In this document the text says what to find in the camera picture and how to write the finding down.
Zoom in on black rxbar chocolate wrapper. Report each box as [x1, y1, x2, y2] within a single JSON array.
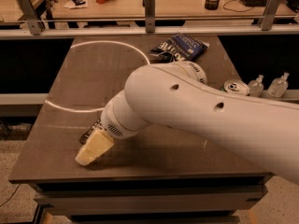
[[79, 119, 102, 145]]

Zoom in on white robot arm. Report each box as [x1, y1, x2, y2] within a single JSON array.
[[76, 62, 299, 183]]

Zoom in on blue chip bag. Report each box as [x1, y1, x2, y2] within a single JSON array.
[[149, 34, 209, 62]]

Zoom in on green soda can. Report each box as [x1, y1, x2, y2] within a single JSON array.
[[221, 79, 249, 96]]

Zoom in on black mesh cup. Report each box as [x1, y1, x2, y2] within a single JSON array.
[[205, 0, 220, 10]]

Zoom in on left metal rail bracket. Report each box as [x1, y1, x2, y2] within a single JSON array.
[[17, 0, 45, 35]]

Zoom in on metal rail bracket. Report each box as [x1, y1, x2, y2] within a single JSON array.
[[17, 0, 45, 35], [143, 0, 155, 33], [258, 0, 281, 31]]

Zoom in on middle metal rail bracket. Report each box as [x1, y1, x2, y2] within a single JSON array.
[[143, 0, 155, 33]]

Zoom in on right metal rail bracket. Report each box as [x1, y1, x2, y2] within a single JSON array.
[[258, 0, 281, 31]]

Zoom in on black cable on desk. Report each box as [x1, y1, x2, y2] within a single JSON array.
[[221, 0, 255, 13]]

